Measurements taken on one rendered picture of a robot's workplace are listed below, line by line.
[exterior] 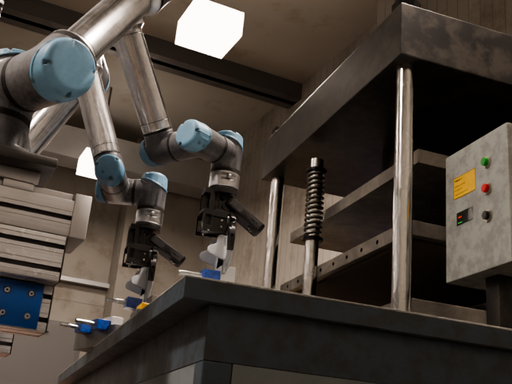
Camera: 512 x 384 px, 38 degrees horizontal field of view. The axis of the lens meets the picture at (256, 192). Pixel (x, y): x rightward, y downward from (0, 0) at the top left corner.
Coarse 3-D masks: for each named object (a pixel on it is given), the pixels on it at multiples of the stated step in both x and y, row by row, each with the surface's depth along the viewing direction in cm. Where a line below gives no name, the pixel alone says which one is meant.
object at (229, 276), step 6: (180, 270) 174; (204, 270) 174; (210, 270) 174; (216, 270) 175; (228, 270) 176; (234, 270) 176; (198, 276) 175; (204, 276) 174; (210, 276) 174; (216, 276) 175; (222, 276) 175; (228, 276) 175; (234, 276) 176; (234, 282) 175
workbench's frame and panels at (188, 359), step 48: (192, 288) 119; (240, 288) 122; (144, 336) 160; (192, 336) 128; (240, 336) 122; (288, 336) 124; (336, 336) 127; (384, 336) 131; (432, 336) 132; (480, 336) 135
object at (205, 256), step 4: (216, 240) 182; (212, 244) 182; (200, 252) 181; (204, 252) 181; (208, 252) 181; (200, 256) 181; (204, 256) 181; (208, 256) 181; (212, 256) 181; (204, 260) 181; (208, 260) 181; (212, 260) 181; (216, 260) 181; (220, 260) 181; (212, 264) 181; (216, 264) 181; (220, 264) 181; (216, 268) 180
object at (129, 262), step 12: (132, 228) 202; (144, 228) 202; (156, 228) 203; (132, 240) 202; (144, 240) 202; (132, 252) 199; (144, 252) 200; (156, 252) 200; (132, 264) 201; (144, 264) 199
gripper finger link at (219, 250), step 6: (222, 240) 177; (210, 246) 175; (216, 246) 175; (222, 246) 176; (210, 252) 174; (216, 252) 175; (222, 252) 175; (228, 252) 175; (222, 258) 174; (228, 258) 174; (222, 264) 176; (228, 264) 175; (222, 270) 174
